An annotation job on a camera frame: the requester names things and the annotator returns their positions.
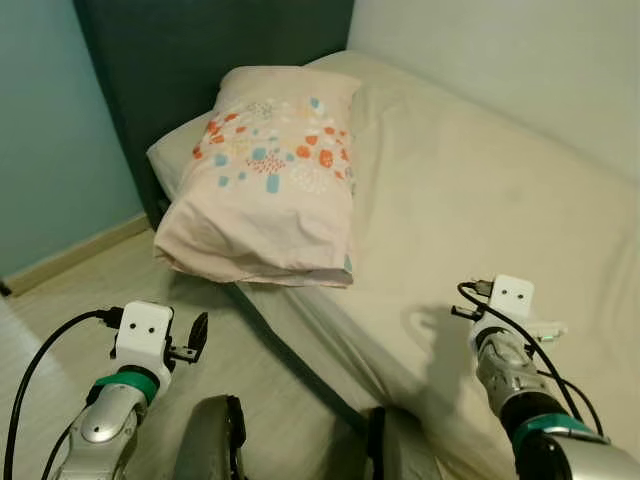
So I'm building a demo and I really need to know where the robot left leg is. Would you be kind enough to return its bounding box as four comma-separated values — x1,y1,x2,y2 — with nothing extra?
172,394,248,480

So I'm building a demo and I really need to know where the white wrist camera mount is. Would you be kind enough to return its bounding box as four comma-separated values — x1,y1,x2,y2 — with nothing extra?
488,274,537,331
113,300,177,379

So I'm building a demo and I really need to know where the pink floral pillow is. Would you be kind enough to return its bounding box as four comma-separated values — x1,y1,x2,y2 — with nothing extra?
153,65,363,291

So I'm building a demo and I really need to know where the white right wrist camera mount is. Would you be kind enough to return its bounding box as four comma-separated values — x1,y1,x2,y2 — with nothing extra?
488,274,537,331

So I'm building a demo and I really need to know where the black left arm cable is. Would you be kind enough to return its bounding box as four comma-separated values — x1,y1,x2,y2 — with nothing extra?
3,308,123,480

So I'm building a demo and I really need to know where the bed mattress with cream sheet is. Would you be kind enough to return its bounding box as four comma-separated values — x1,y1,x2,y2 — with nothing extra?
147,50,640,480

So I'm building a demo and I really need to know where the dark teal headboard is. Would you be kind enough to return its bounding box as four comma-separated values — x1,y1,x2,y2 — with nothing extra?
72,0,356,233

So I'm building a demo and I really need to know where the beige baseboard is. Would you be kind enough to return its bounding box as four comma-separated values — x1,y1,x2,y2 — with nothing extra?
0,212,151,296

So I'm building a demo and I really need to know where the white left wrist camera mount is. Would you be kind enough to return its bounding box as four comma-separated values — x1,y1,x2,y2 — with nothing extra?
113,300,177,379

